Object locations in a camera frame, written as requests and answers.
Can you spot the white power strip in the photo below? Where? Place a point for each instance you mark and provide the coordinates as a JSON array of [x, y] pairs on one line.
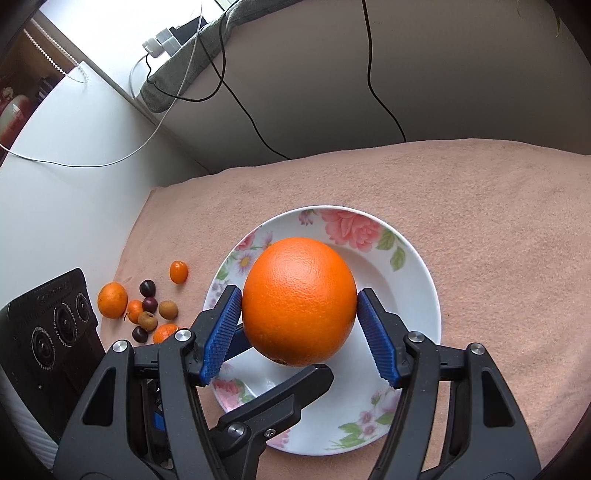
[[165, 41]]

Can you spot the left black camera box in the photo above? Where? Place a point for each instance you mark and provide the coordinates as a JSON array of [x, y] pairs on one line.
[[50, 348]]

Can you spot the white cabinet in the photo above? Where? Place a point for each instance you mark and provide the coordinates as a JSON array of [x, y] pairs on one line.
[[78, 176]]

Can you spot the small dark red plum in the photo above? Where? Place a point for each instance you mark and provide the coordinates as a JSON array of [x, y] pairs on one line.
[[149, 304]]

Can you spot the small orange kumquat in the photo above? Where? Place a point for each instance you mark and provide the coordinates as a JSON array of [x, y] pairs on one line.
[[178, 272]]

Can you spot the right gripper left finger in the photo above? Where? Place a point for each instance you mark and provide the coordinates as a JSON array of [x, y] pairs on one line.
[[139, 417]]

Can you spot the mandarin orange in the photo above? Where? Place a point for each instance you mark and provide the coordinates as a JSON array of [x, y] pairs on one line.
[[162, 332]]

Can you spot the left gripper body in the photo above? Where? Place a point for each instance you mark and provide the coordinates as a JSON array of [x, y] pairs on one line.
[[231, 449]]

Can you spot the black power adapter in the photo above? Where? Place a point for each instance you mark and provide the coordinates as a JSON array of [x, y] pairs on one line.
[[186, 31]]

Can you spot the pink table cloth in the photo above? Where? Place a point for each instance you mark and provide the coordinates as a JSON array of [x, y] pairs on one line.
[[467, 240]]

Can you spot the floral white plate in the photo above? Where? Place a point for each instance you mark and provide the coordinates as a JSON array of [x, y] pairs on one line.
[[359, 407]]

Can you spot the mandarin with stem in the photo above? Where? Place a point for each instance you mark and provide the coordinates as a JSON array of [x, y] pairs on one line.
[[134, 310]]

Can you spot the rough large orange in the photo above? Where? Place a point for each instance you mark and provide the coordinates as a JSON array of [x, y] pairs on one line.
[[112, 300]]

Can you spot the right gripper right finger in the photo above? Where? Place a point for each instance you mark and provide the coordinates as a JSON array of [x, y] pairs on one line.
[[456, 418]]

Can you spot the smooth large orange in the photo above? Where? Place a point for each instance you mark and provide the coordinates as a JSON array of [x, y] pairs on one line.
[[299, 302]]

